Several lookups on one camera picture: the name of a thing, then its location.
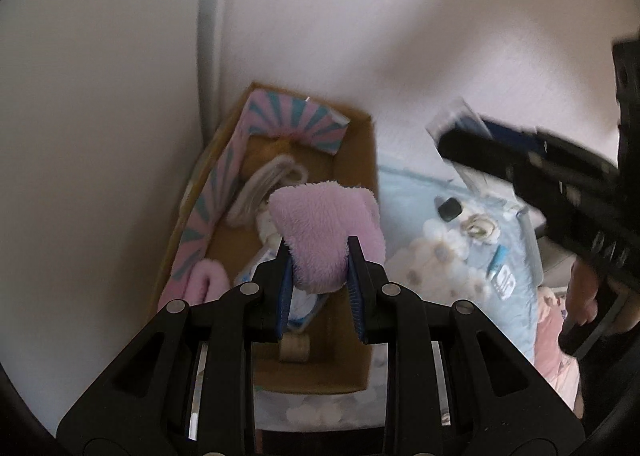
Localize pink fluffy cloth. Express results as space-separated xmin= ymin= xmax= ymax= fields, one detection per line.
xmin=268 ymin=182 xmax=386 ymax=294

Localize small black round object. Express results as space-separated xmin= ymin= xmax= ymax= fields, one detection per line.
xmin=437 ymin=197 xmax=463 ymax=222

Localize brown cardboard box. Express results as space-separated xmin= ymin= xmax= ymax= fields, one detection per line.
xmin=152 ymin=83 xmax=385 ymax=394

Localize plush doll toy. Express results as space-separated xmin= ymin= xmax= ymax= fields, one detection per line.
xmin=226 ymin=136 xmax=309 ymax=228

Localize person's hand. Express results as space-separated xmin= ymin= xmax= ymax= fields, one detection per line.
xmin=566 ymin=259 xmax=603 ymax=327

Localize light blue floral blanket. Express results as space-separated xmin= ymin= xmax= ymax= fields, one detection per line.
xmin=255 ymin=165 xmax=541 ymax=432

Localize small wooden block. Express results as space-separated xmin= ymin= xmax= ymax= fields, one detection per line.
xmin=279 ymin=332 xmax=311 ymax=364

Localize white rolled socks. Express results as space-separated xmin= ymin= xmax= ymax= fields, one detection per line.
xmin=461 ymin=214 xmax=501 ymax=245

